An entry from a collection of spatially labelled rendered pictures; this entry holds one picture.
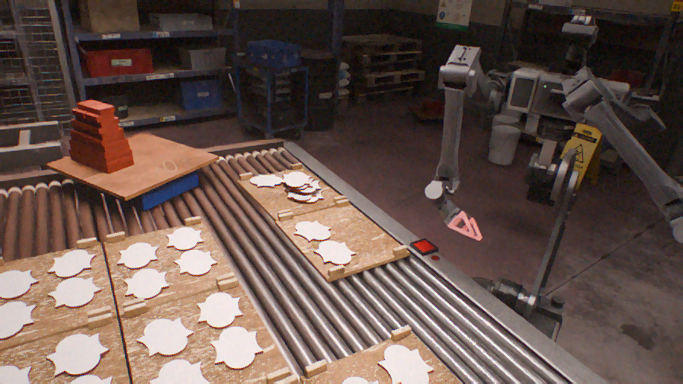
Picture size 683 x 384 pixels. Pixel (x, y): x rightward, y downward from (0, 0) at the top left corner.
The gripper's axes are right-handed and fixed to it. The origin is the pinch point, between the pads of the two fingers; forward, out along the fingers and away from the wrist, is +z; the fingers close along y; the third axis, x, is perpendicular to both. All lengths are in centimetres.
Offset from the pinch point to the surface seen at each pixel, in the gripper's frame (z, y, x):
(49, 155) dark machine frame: -154, 49, -105
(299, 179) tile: -73, -5, -35
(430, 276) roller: -1.8, -2.9, -21.1
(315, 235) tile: -39, 10, -40
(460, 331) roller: 20.0, 11.5, -22.2
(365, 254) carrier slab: -21.8, 5.0, -31.2
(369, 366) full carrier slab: 15, 38, -40
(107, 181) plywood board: -103, 50, -79
